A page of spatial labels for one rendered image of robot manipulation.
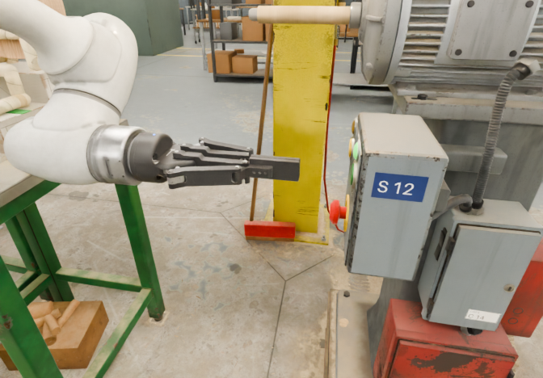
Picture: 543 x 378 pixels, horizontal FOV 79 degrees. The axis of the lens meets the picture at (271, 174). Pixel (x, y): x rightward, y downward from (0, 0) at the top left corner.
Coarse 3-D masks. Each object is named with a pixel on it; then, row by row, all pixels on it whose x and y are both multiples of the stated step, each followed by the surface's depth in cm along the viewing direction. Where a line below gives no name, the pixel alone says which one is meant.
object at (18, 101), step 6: (12, 96) 84; (18, 96) 85; (24, 96) 86; (0, 102) 80; (6, 102) 82; (12, 102) 83; (18, 102) 84; (24, 102) 86; (30, 102) 88; (0, 108) 80; (6, 108) 82; (12, 108) 83
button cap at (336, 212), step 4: (336, 200) 53; (332, 204) 52; (336, 204) 52; (332, 208) 52; (336, 208) 52; (340, 208) 53; (344, 208) 53; (332, 212) 52; (336, 212) 51; (340, 212) 52; (344, 212) 52; (332, 216) 52; (336, 216) 52; (340, 216) 53; (344, 216) 52; (332, 220) 52; (336, 220) 52; (336, 224) 53
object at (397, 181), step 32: (384, 128) 46; (416, 128) 46; (352, 160) 51; (384, 160) 39; (416, 160) 39; (352, 192) 46; (384, 192) 41; (416, 192) 40; (352, 224) 46; (384, 224) 44; (416, 224) 43; (352, 256) 47; (384, 256) 46; (416, 256) 45
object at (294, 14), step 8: (264, 8) 65; (272, 8) 65; (280, 8) 64; (288, 8) 64; (296, 8) 64; (304, 8) 64; (312, 8) 63; (320, 8) 63; (328, 8) 63; (336, 8) 63; (344, 8) 62; (264, 16) 65; (272, 16) 65; (280, 16) 65; (288, 16) 64; (296, 16) 64; (304, 16) 64; (312, 16) 64; (320, 16) 63; (328, 16) 63; (336, 16) 63; (344, 16) 63
